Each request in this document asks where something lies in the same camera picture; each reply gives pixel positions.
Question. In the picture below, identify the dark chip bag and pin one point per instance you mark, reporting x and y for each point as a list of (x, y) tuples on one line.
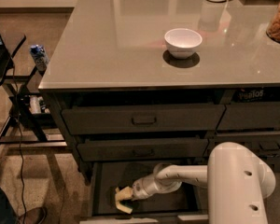
[(257, 95)]

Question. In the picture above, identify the middle left drawer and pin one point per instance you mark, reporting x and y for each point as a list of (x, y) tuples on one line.
[(146, 149)]

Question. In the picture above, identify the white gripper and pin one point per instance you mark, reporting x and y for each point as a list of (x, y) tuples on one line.
[(139, 188)]

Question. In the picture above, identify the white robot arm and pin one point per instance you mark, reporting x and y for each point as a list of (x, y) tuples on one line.
[(237, 183)]

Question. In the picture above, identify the open bottom left drawer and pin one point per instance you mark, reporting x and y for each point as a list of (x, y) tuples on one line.
[(188, 205)]

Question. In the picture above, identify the bottom right drawer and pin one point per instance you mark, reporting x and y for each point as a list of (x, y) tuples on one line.
[(274, 163)]

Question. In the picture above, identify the green and yellow sponge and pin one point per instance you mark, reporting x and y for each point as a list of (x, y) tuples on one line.
[(122, 206)]

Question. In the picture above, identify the plastic water bottle blue cap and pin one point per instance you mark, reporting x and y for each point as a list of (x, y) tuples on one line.
[(40, 57)]

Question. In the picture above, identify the top left drawer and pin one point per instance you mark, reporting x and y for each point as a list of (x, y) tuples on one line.
[(142, 118)]

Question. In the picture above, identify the black side table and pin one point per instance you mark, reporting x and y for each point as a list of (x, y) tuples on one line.
[(22, 126)]

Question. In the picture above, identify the top right drawer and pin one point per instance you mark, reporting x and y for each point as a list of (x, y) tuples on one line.
[(259, 115)]

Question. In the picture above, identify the white bowl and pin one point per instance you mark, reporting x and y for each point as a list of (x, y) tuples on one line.
[(182, 42)]

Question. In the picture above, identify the brown shoe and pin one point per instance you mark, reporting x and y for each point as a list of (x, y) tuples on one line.
[(33, 216)]

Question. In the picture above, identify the middle right drawer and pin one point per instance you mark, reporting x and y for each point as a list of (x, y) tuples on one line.
[(264, 144)]

